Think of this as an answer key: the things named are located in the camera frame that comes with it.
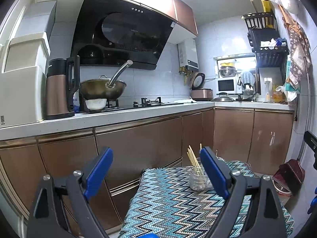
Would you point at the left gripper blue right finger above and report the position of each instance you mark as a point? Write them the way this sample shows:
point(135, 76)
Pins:
point(265, 216)

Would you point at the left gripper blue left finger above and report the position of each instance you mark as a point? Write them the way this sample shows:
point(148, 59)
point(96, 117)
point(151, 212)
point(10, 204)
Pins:
point(48, 216)

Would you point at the blue white gloved hand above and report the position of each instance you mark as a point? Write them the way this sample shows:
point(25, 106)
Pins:
point(313, 203)

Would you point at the red dustpan on floor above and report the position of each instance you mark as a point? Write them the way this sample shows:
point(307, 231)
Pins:
point(289, 178)

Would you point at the yellow detergent bottle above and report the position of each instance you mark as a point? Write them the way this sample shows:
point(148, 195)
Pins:
point(277, 94)

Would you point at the clear spray bottle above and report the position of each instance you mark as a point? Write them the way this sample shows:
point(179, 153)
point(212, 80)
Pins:
point(268, 88)

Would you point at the floral apron hanging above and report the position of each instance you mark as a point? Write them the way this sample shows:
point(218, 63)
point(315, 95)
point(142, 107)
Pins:
point(299, 49)

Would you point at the grey hanging towel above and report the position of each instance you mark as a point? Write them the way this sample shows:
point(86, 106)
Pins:
point(247, 78)

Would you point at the steel pan lid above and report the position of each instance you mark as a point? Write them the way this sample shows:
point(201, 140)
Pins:
point(223, 97)

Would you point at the white microwave oven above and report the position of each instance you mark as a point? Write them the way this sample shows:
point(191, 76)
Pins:
point(229, 85)

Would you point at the zigzag patterned table cloth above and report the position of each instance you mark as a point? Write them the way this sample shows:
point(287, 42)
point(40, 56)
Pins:
point(165, 205)

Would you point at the steel pot yellow lid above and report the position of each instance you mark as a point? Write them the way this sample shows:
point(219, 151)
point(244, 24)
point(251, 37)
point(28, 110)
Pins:
point(227, 69)

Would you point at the blue label bottle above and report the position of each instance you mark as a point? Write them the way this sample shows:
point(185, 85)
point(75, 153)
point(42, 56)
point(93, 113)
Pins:
point(76, 101)

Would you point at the pink rice cooker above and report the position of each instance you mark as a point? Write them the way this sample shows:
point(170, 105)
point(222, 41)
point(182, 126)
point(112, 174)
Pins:
point(198, 93)

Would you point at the white bowl on counter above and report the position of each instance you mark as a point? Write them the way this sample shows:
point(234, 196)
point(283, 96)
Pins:
point(96, 104)

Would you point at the gas stove top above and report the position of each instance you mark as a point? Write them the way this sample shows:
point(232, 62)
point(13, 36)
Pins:
point(114, 105)

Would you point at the white appliance box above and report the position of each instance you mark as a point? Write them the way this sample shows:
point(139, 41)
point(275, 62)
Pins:
point(23, 67)

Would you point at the copper black electric kettle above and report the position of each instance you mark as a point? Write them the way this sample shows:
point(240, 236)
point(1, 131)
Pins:
point(63, 80)

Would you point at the yellow roll on rack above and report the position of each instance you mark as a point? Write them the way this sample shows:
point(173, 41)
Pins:
point(268, 9)

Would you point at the white water heater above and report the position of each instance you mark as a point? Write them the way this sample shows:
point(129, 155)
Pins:
point(188, 55)

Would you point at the black range hood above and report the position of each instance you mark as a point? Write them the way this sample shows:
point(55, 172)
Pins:
point(110, 32)

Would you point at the wire utensil holder basket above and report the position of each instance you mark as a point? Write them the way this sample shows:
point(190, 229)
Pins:
point(198, 178)

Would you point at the black wall dish rack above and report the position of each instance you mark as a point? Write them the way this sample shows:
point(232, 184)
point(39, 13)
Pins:
point(268, 47)

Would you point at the brass wok with handle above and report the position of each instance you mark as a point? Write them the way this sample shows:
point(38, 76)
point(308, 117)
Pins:
point(110, 89)

